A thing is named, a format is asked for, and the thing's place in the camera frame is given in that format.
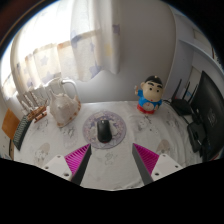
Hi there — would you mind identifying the black router with antennas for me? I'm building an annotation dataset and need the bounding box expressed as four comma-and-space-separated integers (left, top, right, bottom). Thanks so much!
170, 78, 200, 117

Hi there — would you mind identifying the cartoon boy figure clock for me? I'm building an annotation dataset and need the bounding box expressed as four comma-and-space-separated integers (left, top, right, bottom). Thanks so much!
134, 75, 165, 115

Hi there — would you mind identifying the round printed purple mouse pad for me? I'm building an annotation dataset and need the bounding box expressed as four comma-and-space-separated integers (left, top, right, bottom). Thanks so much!
82, 110, 128, 150

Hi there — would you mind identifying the wooden model sailing ship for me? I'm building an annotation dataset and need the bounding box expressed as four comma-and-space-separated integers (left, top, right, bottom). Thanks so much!
16, 87, 48, 123

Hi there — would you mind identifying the orange flat board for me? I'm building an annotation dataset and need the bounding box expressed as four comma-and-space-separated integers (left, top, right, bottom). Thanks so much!
1, 108, 21, 140

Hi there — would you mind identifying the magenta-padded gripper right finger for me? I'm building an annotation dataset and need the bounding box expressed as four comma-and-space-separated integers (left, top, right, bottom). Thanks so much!
131, 143, 183, 186

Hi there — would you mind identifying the black computer mouse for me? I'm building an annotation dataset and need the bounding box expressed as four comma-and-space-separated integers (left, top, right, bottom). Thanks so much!
96, 119, 113, 144

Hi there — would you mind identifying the white printed tablecloth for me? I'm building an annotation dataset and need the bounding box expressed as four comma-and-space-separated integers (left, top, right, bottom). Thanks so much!
13, 99, 204, 191

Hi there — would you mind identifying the black computer monitor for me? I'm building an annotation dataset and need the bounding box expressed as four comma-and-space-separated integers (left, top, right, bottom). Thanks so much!
192, 70, 224, 159

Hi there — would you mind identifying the dark keyboard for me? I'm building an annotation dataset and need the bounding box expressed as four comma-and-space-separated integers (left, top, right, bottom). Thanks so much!
12, 114, 33, 152

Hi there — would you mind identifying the white star-print curtain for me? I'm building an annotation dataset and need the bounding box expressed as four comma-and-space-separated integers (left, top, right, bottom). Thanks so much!
1, 0, 122, 101

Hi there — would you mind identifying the white wall shelf unit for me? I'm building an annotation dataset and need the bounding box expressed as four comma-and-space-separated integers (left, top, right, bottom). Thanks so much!
173, 9, 224, 76

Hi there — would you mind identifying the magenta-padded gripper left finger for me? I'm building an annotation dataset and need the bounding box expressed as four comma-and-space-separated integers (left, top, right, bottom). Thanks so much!
42, 143, 92, 186

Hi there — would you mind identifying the black box device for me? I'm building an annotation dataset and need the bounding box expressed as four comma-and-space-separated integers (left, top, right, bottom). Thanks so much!
186, 121, 208, 154

